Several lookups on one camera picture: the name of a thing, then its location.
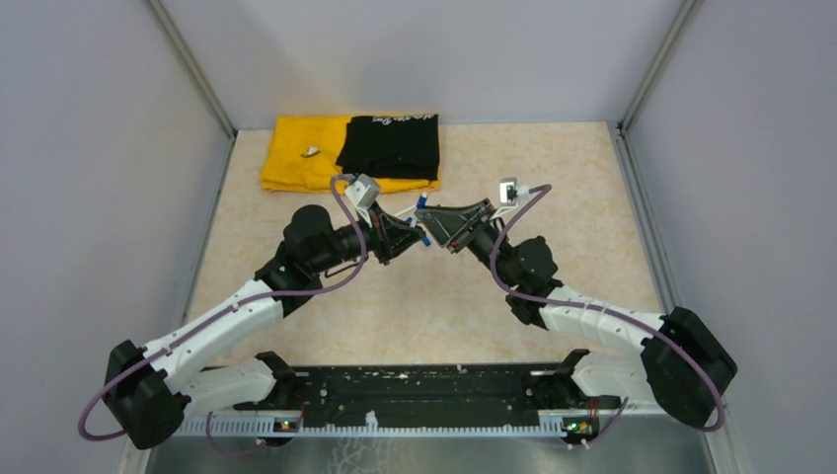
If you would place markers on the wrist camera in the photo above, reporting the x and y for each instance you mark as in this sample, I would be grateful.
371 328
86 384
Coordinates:
362 191
511 196

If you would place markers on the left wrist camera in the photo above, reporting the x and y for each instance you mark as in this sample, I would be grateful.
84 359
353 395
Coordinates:
362 191

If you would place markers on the yellow folded shirt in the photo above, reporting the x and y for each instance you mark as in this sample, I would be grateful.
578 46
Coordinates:
302 157

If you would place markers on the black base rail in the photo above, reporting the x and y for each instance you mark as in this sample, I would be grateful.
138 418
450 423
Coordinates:
434 400

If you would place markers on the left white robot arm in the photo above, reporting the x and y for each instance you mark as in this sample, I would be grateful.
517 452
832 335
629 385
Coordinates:
151 389

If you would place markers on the white blue-ended marker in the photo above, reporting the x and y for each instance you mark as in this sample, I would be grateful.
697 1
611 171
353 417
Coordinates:
412 222

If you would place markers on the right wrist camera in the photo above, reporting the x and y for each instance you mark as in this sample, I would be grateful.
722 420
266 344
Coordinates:
511 196

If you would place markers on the black folded shirt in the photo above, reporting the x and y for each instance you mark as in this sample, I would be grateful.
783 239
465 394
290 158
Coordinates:
394 147

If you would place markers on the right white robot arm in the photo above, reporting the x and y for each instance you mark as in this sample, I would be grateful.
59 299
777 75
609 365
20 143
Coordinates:
671 359

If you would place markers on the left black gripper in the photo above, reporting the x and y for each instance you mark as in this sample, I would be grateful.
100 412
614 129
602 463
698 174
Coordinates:
388 233

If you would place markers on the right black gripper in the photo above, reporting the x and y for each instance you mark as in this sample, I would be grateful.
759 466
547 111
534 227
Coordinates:
458 219

